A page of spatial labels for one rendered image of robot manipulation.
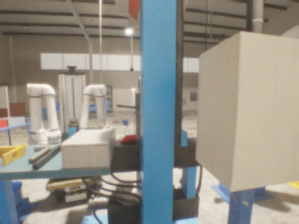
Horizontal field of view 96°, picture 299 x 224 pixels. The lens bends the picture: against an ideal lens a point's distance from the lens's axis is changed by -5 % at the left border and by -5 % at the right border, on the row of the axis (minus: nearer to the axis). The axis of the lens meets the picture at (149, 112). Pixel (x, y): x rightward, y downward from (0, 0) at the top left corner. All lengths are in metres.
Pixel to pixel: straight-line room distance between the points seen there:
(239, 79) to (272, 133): 0.18
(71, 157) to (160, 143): 0.47
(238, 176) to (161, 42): 0.68
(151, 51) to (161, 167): 0.65
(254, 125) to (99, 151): 0.66
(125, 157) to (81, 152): 0.37
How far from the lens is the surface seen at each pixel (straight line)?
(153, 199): 0.98
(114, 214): 1.33
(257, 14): 0.60
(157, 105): 0.77
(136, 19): 1.22
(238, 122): 0.40
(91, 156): 0.81
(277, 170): 0.54
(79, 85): 2.26
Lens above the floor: 1.42
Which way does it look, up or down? 6 degrees down
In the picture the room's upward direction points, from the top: straight up
